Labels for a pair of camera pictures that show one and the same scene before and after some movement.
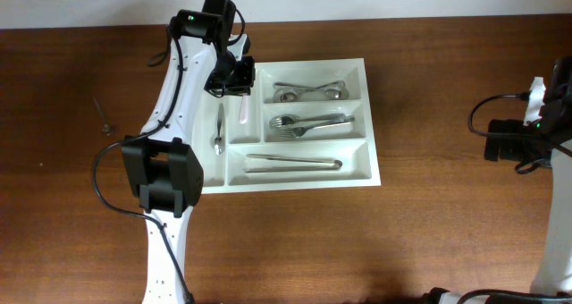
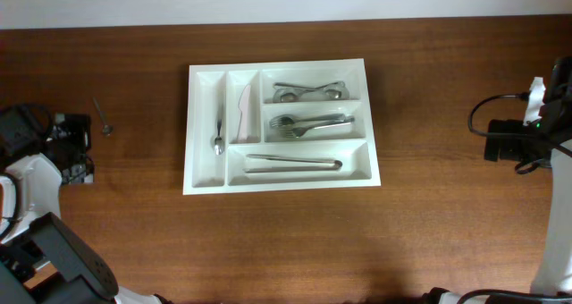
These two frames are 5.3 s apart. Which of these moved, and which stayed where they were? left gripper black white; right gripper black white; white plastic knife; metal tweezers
Moved: white plastic knife; left gripper black white
Stayed: metal tweezers; right gripper black white
